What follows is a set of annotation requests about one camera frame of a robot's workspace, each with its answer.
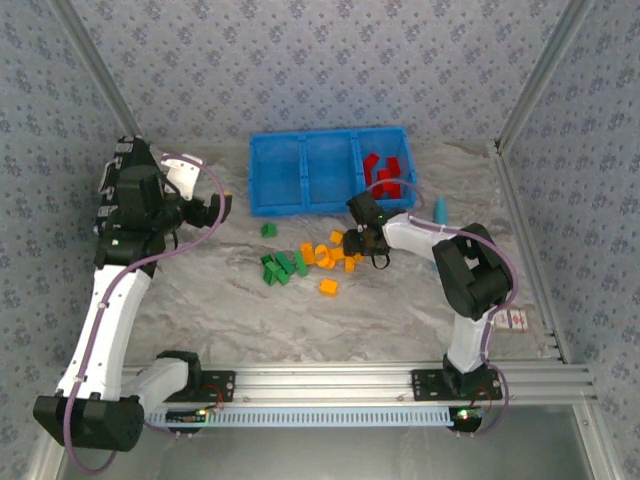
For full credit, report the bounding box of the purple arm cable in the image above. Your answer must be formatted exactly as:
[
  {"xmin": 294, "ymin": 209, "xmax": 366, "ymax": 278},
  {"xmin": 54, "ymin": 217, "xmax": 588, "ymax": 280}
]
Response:
[
  {"xmin": 372, "ymin": 178, "xmax": 519, "ymax": 439},
  {"xmin": 62, "ymin": 152, "xmax": 227, "ymax": 476}
]

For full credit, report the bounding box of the long red lego brick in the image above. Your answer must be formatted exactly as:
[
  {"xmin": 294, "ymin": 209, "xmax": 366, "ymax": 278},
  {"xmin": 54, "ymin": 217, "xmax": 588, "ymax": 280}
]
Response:
[{"xmin": 370, "ymin": 180, "xmax": 404, "ymax": 201}]

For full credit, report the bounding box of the black case with silver handles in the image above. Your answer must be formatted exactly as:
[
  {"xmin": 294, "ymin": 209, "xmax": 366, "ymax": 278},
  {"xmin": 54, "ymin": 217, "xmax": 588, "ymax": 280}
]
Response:
[{"xmin": 93, "ymin": 134, "xmax": 164, "ymax": 236}]

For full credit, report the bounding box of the teal block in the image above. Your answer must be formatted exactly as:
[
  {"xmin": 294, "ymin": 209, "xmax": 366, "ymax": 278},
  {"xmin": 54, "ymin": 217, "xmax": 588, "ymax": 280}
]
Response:
[{"xmin": 430, "ymin": 196, "xmax": 451, "ymax": 274}]

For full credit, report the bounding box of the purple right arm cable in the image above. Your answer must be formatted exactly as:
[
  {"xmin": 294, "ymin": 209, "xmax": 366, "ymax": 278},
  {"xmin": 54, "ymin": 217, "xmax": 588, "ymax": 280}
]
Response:
[{"xmin": 372, "ymin": 178, "xmax": 519, "ymax": 439}]

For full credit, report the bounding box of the aluminium corner post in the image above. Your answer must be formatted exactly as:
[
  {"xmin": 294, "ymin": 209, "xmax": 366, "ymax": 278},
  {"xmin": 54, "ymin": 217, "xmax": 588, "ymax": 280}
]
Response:
[
  {"xmin": 47, "ymin": 0, "xmax": 147, "ymax": 140},
  {"xmin": 494, "ymin": 0, "xmax": 599, "ymax": 151}
]

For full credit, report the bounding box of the long aluminium base rail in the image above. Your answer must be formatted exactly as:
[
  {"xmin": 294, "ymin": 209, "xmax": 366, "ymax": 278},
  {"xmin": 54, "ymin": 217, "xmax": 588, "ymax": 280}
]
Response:
[{"xmin": 117, "ymin": 362, "xmax": 599, "ymax": 407}]

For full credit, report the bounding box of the pale blue slotted cable duct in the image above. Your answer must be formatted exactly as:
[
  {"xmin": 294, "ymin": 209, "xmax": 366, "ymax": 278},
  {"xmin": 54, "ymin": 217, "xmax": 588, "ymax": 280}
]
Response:
[{"xmin": 144, "ymin": 405, "xmax": 451, "ymax": 427}]

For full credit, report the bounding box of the blue three-compartment bin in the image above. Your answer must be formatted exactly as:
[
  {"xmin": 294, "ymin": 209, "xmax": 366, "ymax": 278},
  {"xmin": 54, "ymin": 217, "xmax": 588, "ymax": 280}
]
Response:
[{"xmin": 248, "ymin": 124, "xmax": 419, "ymax": 219}]

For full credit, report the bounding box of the aluminium side rail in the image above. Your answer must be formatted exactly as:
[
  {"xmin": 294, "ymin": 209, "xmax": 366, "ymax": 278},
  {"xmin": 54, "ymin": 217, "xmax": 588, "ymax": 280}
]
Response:
[{"xmin": 488, "ymin": 139, "xmax": 572, "ymax": 364}]

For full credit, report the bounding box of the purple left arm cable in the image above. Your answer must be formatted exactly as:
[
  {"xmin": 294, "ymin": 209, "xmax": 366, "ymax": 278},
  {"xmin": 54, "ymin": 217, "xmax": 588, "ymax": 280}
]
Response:
[{"xmin": 62, "ymin": 152, "xmax": 227, "ymax": 476}]

